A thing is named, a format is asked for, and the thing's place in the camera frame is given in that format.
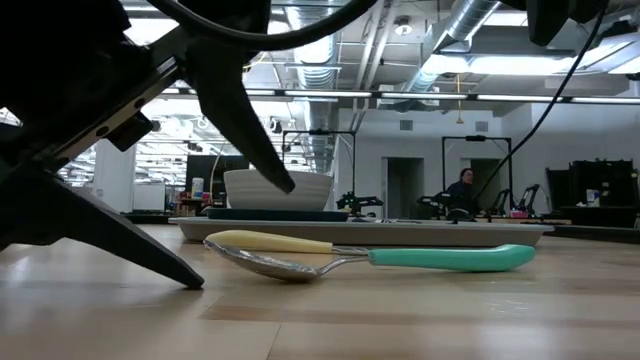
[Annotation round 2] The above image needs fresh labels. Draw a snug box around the white ribbed bowl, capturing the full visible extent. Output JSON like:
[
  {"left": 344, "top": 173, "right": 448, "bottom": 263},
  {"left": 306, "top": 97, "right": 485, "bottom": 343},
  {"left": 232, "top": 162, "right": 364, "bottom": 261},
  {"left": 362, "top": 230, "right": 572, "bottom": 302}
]
[{"left": 223, "top": 168, "right": 335, "bottom": 212}]

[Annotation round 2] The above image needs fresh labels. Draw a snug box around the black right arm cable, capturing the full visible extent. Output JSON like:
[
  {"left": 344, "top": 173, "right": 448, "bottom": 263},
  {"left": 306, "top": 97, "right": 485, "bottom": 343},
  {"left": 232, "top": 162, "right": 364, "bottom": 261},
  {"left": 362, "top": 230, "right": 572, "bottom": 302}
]
[{"left": 474, "top": 9, "right": 609, "bottom": 201}]

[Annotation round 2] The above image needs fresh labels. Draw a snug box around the overhead light strip rail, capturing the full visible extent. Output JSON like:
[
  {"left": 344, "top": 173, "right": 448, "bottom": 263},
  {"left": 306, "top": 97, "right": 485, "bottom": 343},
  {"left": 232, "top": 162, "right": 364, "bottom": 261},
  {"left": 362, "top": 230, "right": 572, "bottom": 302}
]
[{"left": 159, "top": 88, "right": 640, "bottom": 105}]

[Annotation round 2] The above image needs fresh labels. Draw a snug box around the knife with yellow handle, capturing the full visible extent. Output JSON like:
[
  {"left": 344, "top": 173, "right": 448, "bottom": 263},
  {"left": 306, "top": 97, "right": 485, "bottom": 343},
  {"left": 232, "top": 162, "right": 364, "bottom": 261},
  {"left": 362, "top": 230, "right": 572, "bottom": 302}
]
[{"left": 205, "top": 229, "right": 371, "bottom": 256}]

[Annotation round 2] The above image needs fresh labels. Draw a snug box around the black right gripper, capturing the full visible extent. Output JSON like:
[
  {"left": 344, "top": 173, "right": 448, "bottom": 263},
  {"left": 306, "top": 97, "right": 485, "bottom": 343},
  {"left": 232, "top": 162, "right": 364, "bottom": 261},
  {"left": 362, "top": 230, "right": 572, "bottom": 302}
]
[{"left": 525, "top": 0, "right": 610, "bottom": 47}]

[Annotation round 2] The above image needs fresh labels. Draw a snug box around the black cabinet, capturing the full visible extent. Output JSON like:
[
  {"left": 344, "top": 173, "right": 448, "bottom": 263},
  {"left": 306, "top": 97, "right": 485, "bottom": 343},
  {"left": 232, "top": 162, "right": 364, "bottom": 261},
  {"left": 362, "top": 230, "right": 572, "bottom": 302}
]
[{"left": 546, "top": 159, "right": 640, "bottom": 229}]

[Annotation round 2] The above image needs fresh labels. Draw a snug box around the silver ventilation duct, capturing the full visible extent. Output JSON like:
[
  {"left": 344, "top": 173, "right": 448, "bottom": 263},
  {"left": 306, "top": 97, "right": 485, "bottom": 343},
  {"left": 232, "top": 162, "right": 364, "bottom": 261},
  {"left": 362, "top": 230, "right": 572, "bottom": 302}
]
[{"left": 284, "top": 4, "right": 341, "bottom": 174}]

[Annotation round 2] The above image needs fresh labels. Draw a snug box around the grey plastic tray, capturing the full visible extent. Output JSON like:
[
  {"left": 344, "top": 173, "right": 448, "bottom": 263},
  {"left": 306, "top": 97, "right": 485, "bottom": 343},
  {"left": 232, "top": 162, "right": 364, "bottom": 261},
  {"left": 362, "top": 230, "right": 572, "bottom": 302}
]
[{"left": 168, "top": 216, "right": 555, "bottom": 248}]

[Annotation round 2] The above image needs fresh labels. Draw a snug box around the spoon with teal handle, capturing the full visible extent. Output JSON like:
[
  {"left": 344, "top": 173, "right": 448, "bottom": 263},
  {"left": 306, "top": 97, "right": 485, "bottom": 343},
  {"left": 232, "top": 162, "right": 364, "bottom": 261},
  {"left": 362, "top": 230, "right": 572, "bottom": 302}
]
[{"left": 203, "top": 239, "right": 537, "bottom": 283}]

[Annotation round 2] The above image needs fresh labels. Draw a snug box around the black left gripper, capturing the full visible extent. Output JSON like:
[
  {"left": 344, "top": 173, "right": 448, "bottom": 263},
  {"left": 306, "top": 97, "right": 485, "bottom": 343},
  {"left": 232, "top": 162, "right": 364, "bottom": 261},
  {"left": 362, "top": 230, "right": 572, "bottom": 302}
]
[{"left": 0, "top": 0, "right": 186, "bottom": 171}]

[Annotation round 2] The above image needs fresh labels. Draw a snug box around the black frame stand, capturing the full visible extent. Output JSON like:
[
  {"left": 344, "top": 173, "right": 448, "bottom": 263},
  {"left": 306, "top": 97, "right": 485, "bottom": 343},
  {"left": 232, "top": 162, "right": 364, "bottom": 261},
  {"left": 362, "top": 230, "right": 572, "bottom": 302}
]
[
  {"left": 441, "top": 135, "right": 514, "bottom": 206},
  {"left": 281, "top": 129, "right": 357, "bottom": 211}
]

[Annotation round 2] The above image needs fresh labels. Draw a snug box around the white square column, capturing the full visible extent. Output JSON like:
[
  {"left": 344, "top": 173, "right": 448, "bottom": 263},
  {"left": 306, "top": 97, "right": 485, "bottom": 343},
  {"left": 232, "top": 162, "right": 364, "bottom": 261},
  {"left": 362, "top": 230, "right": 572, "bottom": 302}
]
[{"left": 92, "top": 139, "right": 139, "bottom": 214}]

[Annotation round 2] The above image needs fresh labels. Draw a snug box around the whiteboard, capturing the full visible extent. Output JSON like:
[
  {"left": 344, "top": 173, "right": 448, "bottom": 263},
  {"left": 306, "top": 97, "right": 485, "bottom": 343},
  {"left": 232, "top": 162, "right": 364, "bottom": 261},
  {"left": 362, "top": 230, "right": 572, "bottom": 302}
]
[{"left": 132, "top": 183, "right": 166, "bottom": 212}]

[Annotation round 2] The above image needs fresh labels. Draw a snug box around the person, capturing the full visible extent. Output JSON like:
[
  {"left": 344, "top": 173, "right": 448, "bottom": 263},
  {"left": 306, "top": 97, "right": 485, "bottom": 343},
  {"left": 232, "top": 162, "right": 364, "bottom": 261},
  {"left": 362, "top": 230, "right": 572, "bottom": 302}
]
[{"left": 446, "top": 167, "right": 476, "bottom": 214}]

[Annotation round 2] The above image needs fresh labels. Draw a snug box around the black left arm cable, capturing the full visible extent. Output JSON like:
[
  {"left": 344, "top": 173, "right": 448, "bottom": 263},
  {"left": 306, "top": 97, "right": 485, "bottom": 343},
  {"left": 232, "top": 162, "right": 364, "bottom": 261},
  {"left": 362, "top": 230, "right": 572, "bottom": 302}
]
[{"left": 149, "top": 0, "right": 379, "bottom": 52}]

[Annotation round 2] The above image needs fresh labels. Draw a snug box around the yellow hanging cord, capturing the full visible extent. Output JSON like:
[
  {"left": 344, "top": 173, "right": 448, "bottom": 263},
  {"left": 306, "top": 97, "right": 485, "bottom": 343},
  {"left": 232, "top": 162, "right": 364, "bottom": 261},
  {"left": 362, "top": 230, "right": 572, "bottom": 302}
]
[{"left": 454, "top": 73, "right": 464, "bottom": 125}]

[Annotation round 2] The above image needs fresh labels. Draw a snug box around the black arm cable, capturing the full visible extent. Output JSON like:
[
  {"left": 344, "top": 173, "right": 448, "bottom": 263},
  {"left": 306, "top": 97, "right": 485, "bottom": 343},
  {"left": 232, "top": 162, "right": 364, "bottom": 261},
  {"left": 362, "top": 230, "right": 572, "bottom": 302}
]
[
  {"left": 149, "top": 0, "right": 379, "bottom": 52},
  {"left": 474, "top": 9, "right": 609, "bottom": 201}
]

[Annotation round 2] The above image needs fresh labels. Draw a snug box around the black monitor panel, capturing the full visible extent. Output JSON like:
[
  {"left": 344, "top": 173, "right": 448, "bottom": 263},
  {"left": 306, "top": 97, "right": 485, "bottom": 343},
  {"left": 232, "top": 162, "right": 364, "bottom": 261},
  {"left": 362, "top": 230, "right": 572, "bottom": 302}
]
[{"left": 185, "top": 154, "right": 250, "bottom": 204}]

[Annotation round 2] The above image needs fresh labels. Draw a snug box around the dark blue plate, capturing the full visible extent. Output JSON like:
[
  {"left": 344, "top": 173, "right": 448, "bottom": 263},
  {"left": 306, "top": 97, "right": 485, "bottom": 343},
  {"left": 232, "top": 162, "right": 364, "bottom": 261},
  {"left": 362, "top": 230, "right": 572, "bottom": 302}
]
[{"left": 207, "top": 208, "right": 350, "bottom": 223}]

